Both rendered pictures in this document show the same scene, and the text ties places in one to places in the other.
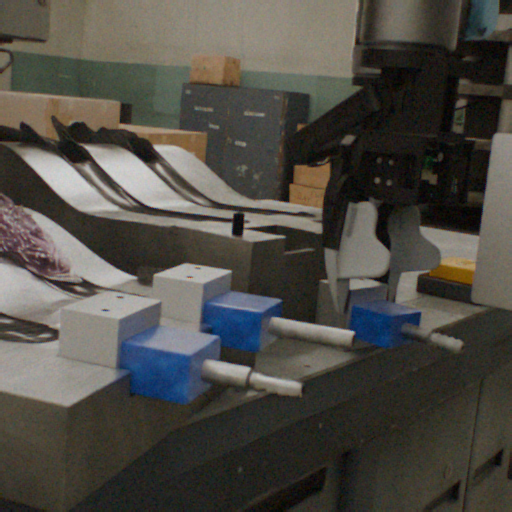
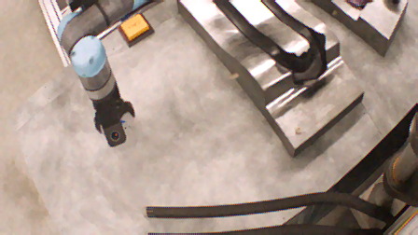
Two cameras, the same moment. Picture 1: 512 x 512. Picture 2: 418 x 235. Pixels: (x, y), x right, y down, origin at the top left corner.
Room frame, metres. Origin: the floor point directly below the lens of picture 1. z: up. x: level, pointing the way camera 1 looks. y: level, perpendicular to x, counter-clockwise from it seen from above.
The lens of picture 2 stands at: (1.61, 0.32, 2.03)
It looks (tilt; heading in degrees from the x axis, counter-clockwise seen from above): 65 degrees down; 211
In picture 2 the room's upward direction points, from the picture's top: 11 degrees counter-clockwise
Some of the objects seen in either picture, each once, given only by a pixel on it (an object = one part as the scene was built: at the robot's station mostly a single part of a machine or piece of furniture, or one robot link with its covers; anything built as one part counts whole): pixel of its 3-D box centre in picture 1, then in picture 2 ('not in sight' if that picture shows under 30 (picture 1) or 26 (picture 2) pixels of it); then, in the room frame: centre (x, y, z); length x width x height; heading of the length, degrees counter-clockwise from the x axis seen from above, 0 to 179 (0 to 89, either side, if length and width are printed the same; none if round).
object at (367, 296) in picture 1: (394, 326); not in sight; (0.67, -0.12, 0.83); 0.13 x 0.05 x 0.05; 45
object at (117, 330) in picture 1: (187, 366); not in sight; (0.43, 0.03, 0.86); 0.13 x 0.05 x 0.05; 71
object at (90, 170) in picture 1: (149, 170); (273, 22); (0.89, 0.12, 0.92); 0.35 x 0.16 x 0.09; 53
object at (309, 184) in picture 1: (339, 173); not in sight; (7.68, -0.69, 0.42); 0.86 x 0.33 x 0.83; 58
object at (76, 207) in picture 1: (143, 213); (274, 38); (0.90, 0.13, 0.87); 0.50 x 0.26 x 0.14; 53
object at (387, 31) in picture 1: (411, 27); not in sight; (0.68, -0.11, 1.07); 0.08 x 0.08 x 0.05
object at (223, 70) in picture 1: (215, 70); not in sight; (8.35, 0.55, 1.26); 0.42 x 0.33 x 0.29; 58
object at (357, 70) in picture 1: (379, 64); (96, 81); (1.22, -0.15, 1.07); 0.08 x 0.08 x 0.05
